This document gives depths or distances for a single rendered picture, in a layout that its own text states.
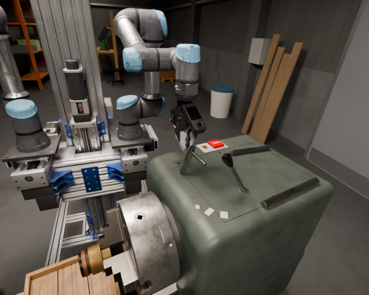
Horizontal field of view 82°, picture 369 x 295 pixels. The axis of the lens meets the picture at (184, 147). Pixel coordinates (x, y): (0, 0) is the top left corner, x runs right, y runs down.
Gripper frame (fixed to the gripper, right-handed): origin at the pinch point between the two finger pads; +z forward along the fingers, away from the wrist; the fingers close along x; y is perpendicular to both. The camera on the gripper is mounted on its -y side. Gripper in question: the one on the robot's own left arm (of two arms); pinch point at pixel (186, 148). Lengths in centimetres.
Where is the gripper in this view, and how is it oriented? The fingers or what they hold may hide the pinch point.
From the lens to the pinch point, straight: 80.0
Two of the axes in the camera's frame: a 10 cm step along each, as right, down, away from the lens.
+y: -4.6, -4.5, 7.6
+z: -0.4, 8.7, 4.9
